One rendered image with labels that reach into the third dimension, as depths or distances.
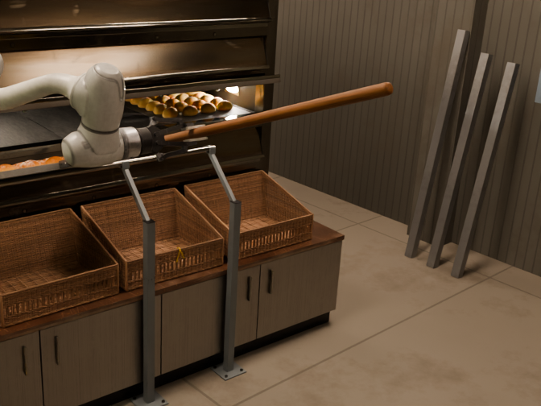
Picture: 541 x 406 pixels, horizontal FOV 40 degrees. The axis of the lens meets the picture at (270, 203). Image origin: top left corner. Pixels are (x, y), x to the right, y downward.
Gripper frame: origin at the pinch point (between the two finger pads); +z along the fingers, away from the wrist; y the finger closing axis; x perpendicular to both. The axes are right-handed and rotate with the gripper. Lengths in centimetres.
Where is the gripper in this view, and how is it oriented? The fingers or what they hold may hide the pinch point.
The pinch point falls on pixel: (194, 133)
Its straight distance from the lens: 227.2
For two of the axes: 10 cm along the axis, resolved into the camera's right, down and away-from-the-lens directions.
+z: 7.7, -1.8, 6.1
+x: 6.2, -0.5, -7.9
